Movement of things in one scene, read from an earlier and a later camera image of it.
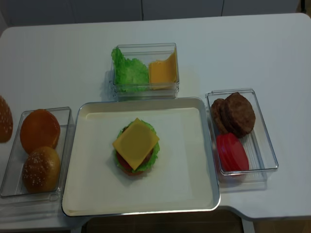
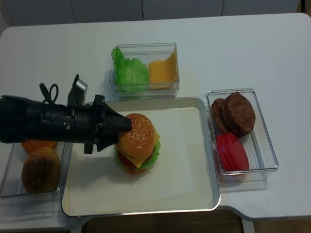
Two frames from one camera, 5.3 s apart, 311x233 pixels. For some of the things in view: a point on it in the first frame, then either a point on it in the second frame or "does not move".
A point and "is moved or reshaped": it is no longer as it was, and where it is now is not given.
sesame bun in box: (41, 170) does not move
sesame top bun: (6, 124) is moved or reshaped
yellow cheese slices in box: (163, 74) does not move
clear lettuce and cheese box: (145, 71) does not move
